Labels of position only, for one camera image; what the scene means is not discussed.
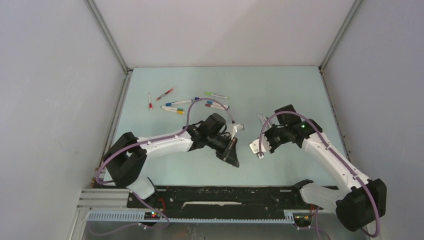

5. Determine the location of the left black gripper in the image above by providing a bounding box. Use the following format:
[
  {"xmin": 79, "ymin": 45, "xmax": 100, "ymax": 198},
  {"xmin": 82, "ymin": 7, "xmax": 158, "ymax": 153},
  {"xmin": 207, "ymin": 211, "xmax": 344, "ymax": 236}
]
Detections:
[{"xmin": 206, "ymin": 133, "xmax": 239, "ymax": 168}]

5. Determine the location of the yellow capped marker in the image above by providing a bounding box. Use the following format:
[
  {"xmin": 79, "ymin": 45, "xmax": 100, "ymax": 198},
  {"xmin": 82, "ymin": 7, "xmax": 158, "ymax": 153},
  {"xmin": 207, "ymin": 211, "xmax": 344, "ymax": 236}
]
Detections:
[{"xmin": 163, "ymin": 108, "xmax": 185, "ymax": 115}]

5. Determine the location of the green capped marker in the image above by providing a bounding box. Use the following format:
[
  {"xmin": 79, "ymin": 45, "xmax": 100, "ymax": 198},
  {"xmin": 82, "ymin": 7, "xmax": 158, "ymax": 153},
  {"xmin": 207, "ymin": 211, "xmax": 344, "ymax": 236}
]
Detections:
[{"xmin": 161, "ymin": 106, "xmax": 184, "ymax": 112}]

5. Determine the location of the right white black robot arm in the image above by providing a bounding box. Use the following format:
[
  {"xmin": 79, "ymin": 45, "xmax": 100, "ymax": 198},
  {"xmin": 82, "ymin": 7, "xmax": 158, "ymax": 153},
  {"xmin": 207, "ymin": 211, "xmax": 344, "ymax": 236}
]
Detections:
[{"xmin": 249, "ymin": 104, "xmax": 387, "ymax": 238}]

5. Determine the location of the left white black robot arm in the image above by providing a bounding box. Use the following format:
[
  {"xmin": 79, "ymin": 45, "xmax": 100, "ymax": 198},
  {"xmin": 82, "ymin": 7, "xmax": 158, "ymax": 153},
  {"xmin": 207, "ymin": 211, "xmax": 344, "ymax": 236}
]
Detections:
[{"xmin": 101, "ymin": 113, "xmax": 244, "ymax": 208}]

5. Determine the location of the red orange thin pen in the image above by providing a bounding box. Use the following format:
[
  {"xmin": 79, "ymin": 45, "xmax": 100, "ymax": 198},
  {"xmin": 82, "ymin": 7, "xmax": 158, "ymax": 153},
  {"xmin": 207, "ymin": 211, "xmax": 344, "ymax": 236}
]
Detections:
[{"xmin": 156, "ymin": 87, "xmax": 175, "ymax": 101}]

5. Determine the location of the brown capped marker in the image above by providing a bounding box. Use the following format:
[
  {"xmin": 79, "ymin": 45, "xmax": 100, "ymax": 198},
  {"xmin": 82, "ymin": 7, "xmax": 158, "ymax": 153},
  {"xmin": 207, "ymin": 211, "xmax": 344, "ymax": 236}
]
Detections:
[{"xmin": 205, "ymin": 103, "xmax": 228, "ymax": 111}]

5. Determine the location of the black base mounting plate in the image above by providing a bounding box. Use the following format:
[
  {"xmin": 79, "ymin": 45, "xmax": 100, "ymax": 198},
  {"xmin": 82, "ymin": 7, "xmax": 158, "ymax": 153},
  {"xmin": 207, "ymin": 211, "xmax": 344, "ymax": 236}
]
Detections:
[{"xmin": 147, "ymin": 186, "xmax": 317, "ymax": 221}]

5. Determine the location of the blue marker beside brown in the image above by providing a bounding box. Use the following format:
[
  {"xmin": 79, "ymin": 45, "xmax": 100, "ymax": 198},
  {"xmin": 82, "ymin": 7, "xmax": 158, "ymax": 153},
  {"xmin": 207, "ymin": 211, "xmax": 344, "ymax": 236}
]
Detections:
[{"xmin": 205, "ymin": 101, "xmax": 229, "ymax": 110}]

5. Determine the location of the light green marker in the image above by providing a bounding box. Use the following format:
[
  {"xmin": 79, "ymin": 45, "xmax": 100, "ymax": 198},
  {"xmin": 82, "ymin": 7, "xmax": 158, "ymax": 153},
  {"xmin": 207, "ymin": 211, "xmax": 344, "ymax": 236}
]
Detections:
[{"xmin": 204, "ymin": 91, "xmax": 230, "ymax": 100}]

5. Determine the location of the right controller board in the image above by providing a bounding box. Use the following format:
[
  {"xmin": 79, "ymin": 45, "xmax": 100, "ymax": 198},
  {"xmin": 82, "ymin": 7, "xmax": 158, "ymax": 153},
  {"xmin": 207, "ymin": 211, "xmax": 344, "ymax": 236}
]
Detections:
[{"xmin": 293, "ymin": 215, "xmax": 313, "ymax": 230}]

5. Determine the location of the controller board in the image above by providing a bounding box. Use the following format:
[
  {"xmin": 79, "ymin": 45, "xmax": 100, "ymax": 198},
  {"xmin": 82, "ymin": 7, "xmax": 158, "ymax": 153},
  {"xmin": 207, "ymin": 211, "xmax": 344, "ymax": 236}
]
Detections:
[
  {"xmin": 293, "ymin": 215, "xmax": 313, "ymax": 230},
  {"xmin": 143, "ymin": 211, "xmax": 162, "ymax": 220}
]

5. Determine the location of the red capped marker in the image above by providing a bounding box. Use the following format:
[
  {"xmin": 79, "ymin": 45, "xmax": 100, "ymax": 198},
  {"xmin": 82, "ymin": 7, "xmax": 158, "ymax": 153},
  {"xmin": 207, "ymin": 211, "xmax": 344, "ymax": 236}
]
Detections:
[{"xmin": 147, "ymin": 92, "xmax": 153, "ymax": 110}]

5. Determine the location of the left controller board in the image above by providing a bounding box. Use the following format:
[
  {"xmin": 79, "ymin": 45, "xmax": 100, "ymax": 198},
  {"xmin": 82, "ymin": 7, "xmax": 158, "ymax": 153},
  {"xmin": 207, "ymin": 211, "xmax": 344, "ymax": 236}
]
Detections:
[{"xmin": 143, "ymin": 211, "xmax": 162, "ymax": 220}]

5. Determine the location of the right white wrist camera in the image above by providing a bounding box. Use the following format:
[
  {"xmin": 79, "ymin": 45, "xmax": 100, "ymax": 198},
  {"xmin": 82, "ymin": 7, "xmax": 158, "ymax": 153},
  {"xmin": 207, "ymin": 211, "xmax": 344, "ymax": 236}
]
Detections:
[{"xmin": 249, "ymin": 138, "xmax": 271, "ymax": 159}]

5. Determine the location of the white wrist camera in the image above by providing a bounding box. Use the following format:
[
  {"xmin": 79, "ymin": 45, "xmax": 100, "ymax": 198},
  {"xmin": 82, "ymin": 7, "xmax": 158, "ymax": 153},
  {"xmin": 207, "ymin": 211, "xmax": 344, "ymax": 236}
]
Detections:
[
  {"xmin": 249, "ymin": 138, "xmax": 271, "ymax": 159},
  {"xmin": 227, "ymin": 123, "xmax": 245, "ymax": 139}
]

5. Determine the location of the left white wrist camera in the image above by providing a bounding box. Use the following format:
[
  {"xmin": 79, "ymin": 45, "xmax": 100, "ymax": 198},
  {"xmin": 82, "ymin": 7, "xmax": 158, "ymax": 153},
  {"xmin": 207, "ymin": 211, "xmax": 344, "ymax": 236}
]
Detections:
[{"xmin": 227, "ymin": 123, "xmax": 245, "ymax": 139}]

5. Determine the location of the grey slotted cable duct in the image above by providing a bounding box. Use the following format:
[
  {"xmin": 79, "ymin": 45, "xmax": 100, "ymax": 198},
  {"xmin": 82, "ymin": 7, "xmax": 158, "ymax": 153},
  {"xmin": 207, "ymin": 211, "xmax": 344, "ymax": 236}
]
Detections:
[{"xmin": 86, "ymin": 211, "xmax": 295, "ymax": 224}]

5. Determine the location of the right aluminium frame rail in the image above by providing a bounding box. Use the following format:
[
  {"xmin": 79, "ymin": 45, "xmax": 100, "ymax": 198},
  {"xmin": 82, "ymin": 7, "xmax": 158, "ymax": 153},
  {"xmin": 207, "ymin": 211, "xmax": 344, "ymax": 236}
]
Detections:
[{"xmin": 319, "ymin": 0, "xmax": 363, "ymax": 73}]

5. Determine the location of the aluminium frame rail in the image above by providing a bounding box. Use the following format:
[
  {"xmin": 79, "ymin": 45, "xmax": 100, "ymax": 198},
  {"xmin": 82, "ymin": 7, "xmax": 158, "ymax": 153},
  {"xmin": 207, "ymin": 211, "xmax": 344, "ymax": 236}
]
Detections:
[
  {"xmin": 319, "ymin": 0, "xmax": 363, "ymax": 73},
  {"xmin": 84, "ymin": 0, "xmax": 133, "ymax": 180}
]

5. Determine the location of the left aluminium frame rail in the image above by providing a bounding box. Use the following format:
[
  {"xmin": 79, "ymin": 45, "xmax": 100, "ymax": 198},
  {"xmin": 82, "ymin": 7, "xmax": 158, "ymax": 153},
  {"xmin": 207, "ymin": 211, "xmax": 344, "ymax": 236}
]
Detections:
[{"xmin": 84, "ymin": 0, "xmax": 133, "ymax": 180}]

